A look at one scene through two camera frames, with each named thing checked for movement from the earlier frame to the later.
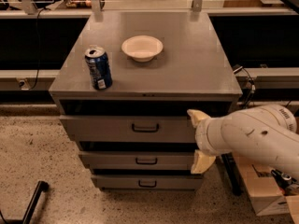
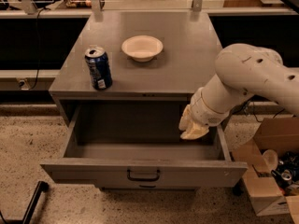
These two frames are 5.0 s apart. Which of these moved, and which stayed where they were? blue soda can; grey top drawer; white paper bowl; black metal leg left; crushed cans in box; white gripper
Moved: grey top drawer; white gripper
Stayed: crushed cans in box; blue soda can; black metal leg left; white paper bowl
